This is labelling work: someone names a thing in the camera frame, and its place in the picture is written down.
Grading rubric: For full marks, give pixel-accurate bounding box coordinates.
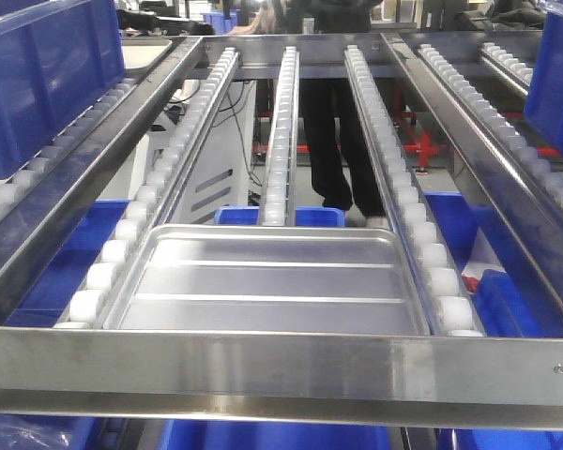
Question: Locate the far left roller track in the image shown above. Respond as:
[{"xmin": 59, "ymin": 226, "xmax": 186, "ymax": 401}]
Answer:
[{"xmin": 0, "ymin": 78, "xmax": 137, "ymax": 222}]

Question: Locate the small blue bin below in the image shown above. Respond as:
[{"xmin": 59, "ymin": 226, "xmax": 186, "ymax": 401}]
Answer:
[{"xmin": 214, "ymin": 205, "xmax": 345, "ymax": 228}]

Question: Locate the red metal floor frame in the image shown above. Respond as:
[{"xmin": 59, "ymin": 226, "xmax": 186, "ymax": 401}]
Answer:
[{"xmin": 255, "ymin": 79, "xmax": 562, "ymax": 174}]

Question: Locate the right steel divider rail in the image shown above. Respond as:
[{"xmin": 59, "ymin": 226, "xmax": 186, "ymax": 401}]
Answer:
[{"xmin": 381, "ymin": 34, "xmax": 563, "ymax": 337}]

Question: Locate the steel divider rail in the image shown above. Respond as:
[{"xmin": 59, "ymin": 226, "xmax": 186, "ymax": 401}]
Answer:
[
  {"xmin": 381, "ymin": 34, "xmax": 563, "ymax": 337},
  {"xmin": 0, "ymin": 37, "xmax": 202, "ymax": 324}
]

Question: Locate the blue bin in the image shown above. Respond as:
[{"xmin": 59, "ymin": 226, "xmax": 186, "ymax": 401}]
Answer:
[
  {"xmin": 525, "ymin": 12, "xmax": 563, "ymax": 157},
  {"xmin": 0, "ymin": 1, "xmax": 125, "ymax": 179},
  {"xmin": 426, "ymin": 191, "xmax": 563, "ymax": 338},
  {"xmin": 5, "ymin": 200, "xmax": 129, "ymax": 327}
]

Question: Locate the blue bin upper right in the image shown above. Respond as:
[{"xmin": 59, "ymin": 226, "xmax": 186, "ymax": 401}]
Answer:
[{"xmin": 525, "ymin": 12, "xmax": 563, "ymax": 157}]

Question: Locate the outermost right roller track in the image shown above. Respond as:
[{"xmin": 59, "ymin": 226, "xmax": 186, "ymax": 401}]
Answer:
[{"xmin": 480, "ymin": 42, "xmax": 534, "ymax": 98}]

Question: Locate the right white roller track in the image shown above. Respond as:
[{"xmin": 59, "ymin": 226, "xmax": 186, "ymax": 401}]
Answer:
[{"xmin": 344, "ymin": 45, "xmax": 485, "ymax": 338}]

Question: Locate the left white roller track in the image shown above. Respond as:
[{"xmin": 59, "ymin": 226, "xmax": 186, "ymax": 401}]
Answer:
[{"xmin": 54, "ymin": 47, "xmax": 239, "ymax": 329}]

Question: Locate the silver ribbed metal tray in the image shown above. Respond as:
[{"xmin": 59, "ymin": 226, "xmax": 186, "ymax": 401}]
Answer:
[{"xmin": 102, "ymin": 225, "xmax": 429, "ymax": 336}]

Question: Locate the steel shelf front bar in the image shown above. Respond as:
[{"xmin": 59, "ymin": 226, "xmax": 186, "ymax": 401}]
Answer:
[{"xmin": 0, "ymin": 327, "xmax": 563, "ymax": 430}]

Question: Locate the white equipment cabinet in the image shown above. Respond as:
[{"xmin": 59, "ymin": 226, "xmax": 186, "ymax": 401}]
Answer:
[{"xmin": 127, "ymin": 78, "xmax": 258, "ymax": 225}]

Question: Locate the far right roller track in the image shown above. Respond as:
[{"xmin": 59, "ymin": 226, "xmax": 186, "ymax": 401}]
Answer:
[{"xmin": 418, "ymin": 43, "xmax": 563, "ymax": 210}]

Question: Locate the person in black trousers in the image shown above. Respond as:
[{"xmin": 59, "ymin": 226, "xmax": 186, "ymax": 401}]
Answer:
[{"xmin": 231, "ymin": 1, "xmax": 385, "ymax": 228}]

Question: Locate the blue bin lower left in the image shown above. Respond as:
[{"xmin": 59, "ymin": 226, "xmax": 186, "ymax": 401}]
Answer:
[{"xmin": 5, "ymin": 200, "xmax": 129, "ymax": 327}]

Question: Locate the beige tray far left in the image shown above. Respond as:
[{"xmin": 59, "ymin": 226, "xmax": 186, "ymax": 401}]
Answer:
[{"xmin": 122, "ymin": 37, "xmax": 173, "ymax": 79}]

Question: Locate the left steel divider rail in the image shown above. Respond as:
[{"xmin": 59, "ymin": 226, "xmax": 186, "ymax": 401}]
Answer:
[{"xmin": 0, "ymin": 37, "xmax": 202, "ymax": 324}]

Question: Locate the blue bin lower right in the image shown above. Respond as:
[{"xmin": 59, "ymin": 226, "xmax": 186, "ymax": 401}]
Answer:
[{"xmin": 426, "ymin": 191, "xmax": 563, "ymax": 338}]

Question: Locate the blue bin upper left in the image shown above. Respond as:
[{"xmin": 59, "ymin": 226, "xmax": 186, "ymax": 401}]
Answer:
[{"xmin": 0, "ymin": 1, "xmax": 125, "ymax": 179}]

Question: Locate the middle white roller track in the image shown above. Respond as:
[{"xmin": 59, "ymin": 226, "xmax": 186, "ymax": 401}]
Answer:
[{"xmin": 258, "ymin": 46, "xmax": 299, "ymax": 227}]

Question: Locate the white roller track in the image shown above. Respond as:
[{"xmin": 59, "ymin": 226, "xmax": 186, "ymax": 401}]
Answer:
[
  {"xmin": 344, "ymin": 45, "xmax": 485, "ymax": 338},
  {"xmin": 54, "ymin": 47, "xmax": 239, "ymax": 329},
  {"xmin": 258, "ymin": 46, "xmax": 299, "ymax": 227}
]

